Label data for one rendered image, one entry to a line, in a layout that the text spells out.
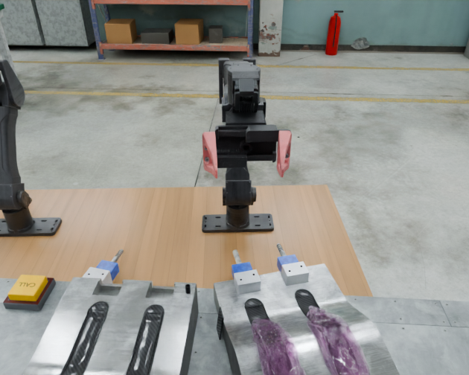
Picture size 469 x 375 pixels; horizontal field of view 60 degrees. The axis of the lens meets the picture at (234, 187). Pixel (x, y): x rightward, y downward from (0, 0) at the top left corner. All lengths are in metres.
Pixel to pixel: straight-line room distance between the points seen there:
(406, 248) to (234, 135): 1.90
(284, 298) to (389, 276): 1.42
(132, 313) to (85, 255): 0.33
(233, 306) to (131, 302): 0.20
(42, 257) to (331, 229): 0.77
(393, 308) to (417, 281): 1.30
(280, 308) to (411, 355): 0.27
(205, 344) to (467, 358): 0.51
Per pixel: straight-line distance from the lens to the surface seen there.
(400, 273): 2.29
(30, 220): 1.24
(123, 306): 0.84
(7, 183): 1.16
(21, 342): 0.97
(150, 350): 0.78
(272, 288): 0.89
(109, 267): 1.00
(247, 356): 0.74
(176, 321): 0.80
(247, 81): 0.65
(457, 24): 6.55
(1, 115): 1.17
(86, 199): 1.33
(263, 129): 0.65
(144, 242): 1.11
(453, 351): 0.96
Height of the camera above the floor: 1.51
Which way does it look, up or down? 33 degrees down
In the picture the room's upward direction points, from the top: straight up
